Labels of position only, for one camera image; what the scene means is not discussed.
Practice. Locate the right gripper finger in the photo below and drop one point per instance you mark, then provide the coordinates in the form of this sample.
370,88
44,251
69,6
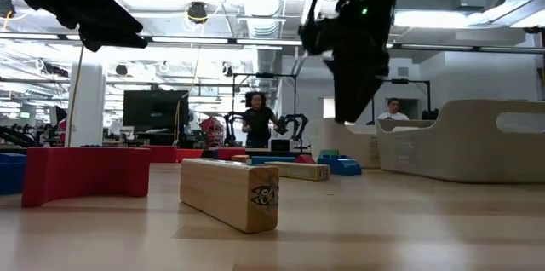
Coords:
362,88
345,92

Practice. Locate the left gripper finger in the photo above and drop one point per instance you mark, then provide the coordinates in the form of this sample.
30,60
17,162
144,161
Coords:
110,43
119,19

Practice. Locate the small green block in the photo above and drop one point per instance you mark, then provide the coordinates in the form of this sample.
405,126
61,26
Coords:
329,152

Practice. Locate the small red block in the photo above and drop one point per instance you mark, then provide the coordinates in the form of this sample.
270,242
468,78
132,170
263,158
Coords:
304,160

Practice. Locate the wooden block with end print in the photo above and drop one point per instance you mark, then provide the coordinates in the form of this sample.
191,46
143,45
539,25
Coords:
298,171

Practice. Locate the plain wooden block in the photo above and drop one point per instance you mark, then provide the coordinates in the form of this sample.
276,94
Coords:
241,159

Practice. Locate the long red building block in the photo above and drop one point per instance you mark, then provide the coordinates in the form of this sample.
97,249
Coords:
164,154

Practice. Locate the red arch block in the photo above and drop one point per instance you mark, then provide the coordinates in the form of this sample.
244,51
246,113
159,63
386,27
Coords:
85,168

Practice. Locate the orange-red studded block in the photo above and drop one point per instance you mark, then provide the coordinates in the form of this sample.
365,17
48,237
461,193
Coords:
190,156

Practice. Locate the wooden block with face print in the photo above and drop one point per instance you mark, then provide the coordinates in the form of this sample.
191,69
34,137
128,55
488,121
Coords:
221,190

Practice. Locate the background black robot arm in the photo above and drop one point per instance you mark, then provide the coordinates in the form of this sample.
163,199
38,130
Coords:
232,128
298,122

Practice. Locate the bright white window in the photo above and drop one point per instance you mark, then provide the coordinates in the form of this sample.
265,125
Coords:
328,109

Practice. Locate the person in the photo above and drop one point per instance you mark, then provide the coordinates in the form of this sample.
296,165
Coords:
394,114
257,126

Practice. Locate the white plastic bin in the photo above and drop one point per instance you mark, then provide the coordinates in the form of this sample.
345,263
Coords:
362,143

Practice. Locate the white pillar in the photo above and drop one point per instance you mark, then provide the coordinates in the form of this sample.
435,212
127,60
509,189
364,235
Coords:
87,105

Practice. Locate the black monitor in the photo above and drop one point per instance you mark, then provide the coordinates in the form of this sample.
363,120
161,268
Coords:
155,111

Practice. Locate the white box device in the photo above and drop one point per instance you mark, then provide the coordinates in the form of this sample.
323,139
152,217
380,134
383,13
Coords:
281,145

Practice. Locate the green lit sign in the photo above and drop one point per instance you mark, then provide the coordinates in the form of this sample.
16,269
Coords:
24,114

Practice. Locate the black bar with light strips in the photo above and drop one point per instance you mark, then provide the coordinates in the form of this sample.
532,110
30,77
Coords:
234,42

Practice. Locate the grey plastic bin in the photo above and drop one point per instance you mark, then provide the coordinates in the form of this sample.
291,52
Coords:
468,156

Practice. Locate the red bag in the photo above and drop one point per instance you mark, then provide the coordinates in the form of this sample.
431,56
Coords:
211,128

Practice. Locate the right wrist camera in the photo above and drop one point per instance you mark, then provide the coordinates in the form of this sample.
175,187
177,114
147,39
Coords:
315,38

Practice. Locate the black stand frame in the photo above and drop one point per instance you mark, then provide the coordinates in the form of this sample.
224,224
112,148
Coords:
264,75
409,81

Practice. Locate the black table frame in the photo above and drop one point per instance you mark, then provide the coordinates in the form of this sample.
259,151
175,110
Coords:
259,152

